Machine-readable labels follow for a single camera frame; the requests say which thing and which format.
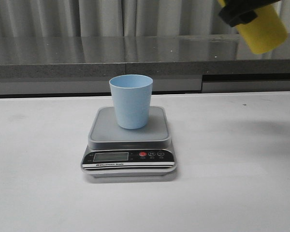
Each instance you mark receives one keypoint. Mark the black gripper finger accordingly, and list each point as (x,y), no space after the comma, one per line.
(243,12)

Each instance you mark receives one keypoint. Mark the yellow squeeze bottle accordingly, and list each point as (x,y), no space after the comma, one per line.
(262,40)

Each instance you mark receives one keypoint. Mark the light blue plastic cup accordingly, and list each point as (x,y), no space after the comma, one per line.
(131,95)

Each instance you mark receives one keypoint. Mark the silver digital kitchen scale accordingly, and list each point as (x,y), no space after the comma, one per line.
(113,151)

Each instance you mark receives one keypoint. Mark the grey stone counter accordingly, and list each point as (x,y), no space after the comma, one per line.
(83,66)

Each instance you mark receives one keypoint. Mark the grey curtain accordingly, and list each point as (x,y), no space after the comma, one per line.
(110,18)

